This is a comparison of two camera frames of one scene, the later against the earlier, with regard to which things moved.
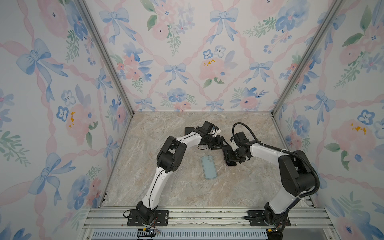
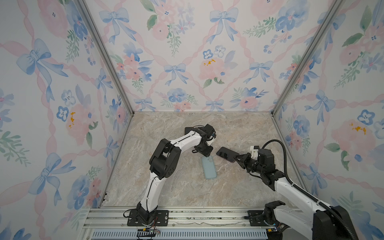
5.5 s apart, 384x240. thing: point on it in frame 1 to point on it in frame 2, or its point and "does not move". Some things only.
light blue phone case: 209,167 does not move
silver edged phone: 187,130 does not move
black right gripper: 227,154 to 245,157
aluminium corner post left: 106,52 does not move
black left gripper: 219,143 to 207,154
